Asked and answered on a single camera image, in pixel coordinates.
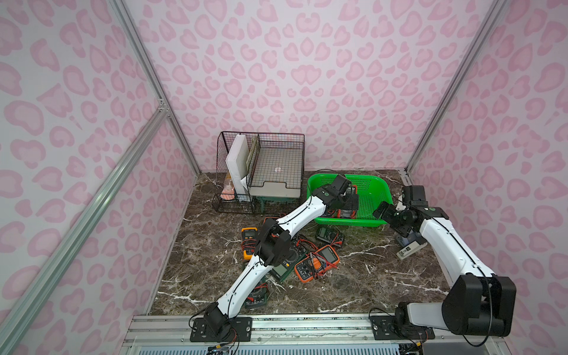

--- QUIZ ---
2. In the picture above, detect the red multimeter front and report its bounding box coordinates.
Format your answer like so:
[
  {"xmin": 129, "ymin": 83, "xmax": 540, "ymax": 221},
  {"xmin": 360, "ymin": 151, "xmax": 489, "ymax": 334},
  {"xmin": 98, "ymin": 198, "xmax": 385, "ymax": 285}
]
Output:
[{"xmin": 328, "ymin": 209, "xmax": 357, "ymax": 219}]

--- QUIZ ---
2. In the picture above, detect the orange Victor multimeter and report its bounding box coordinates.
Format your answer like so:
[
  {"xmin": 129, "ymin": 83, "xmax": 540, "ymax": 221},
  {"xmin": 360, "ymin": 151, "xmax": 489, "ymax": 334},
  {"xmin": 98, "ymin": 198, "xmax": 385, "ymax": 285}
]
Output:
[{"xmin": 294, "ymin": 245, "xmax": 340, "ymax": 283}]

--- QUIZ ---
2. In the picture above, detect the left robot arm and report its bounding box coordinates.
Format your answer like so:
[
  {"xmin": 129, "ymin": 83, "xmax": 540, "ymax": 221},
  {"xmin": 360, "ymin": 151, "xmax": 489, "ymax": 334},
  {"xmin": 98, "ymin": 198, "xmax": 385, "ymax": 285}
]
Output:
[{"xmin": 204, "ymin": 174, "xmax": 351, "ymax": 335}]

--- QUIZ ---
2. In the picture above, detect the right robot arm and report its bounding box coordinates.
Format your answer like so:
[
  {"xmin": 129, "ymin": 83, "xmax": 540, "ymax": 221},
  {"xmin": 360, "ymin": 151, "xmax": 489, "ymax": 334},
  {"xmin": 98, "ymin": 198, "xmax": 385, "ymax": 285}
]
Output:
[{"xmin": 373, "ymin": 186, "xmax": 516, "ymax": 337}]

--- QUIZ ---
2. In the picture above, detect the green plastic basket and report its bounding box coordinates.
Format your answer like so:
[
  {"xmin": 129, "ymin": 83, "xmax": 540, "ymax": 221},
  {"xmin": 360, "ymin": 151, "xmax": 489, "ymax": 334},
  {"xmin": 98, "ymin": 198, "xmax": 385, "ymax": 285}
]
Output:
[{"xmin": 314, "ymin": 174, "xmax": 393, "ymax": 228}]

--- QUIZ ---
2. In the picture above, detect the small dark multimeter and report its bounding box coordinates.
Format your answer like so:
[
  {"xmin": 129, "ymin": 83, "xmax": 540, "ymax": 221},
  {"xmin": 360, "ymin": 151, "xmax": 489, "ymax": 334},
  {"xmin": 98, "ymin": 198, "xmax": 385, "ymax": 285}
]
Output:
[{"xmin": 315, "ymin": 226, "xmax": 345, "ymax": 248}]

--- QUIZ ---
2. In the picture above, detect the green multimeter centre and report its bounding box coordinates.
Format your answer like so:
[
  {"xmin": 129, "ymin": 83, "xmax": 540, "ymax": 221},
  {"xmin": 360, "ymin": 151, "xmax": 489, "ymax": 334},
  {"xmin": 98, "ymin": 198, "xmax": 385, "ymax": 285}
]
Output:
[{"xmin": 269, "ymin": 246, "xmax": 306, "ymax": 283}]

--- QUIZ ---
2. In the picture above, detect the yellow multimeter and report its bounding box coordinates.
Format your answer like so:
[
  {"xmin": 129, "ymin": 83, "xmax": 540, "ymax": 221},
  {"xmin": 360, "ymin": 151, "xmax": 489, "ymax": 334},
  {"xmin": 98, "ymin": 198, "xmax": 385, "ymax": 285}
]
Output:
[{"xmin": 241, "ymin": 227, "xmax": 258, "ymax": 261}]

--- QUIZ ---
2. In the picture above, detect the grey white device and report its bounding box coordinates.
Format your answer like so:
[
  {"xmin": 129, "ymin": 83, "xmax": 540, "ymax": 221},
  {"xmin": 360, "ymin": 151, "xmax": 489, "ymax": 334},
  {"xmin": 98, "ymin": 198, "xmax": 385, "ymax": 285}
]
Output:
[{"xmin": 396, "ymin": 236, "xmax": 428, "ymax": 260}]

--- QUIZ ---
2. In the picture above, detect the grey tray on rack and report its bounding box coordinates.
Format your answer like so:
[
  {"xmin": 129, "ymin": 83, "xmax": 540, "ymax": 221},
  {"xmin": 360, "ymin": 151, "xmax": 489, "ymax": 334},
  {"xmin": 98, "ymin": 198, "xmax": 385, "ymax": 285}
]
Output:
[{"xmin": 248, "ymin": 148, "xmax": 304, "ymax": 198}]

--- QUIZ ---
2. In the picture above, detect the black wire mesh rack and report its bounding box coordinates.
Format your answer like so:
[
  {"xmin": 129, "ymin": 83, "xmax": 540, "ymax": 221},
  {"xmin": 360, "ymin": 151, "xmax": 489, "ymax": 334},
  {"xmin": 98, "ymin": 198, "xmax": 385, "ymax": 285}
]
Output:
[{"xmin": 212, "ymin": 131, "xmax": 306, "ymax": 214}]

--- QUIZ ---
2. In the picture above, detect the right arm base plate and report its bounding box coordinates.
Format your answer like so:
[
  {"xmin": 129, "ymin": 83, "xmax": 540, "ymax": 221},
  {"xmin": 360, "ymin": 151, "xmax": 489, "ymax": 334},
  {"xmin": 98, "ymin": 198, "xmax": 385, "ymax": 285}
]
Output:
[{"xmin": 369, "ymin": 315, "xmax": 436, "ymax": 342}]

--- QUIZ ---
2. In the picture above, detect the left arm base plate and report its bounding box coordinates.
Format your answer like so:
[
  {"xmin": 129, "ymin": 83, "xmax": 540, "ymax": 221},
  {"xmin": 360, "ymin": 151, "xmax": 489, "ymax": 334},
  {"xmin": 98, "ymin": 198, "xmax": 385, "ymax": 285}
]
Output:
[{"xmin": 189, "ymin": 317, "xmax": 253, "ymax": 343}]

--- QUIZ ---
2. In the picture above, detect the aluminium front rail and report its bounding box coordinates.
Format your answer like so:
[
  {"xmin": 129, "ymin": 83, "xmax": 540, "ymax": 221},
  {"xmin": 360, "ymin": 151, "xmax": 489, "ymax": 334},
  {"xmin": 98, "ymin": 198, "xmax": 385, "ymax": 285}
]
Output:
[{"xmin": 118, "ymin": 314, "xmax": 512, "ymax": 354}]

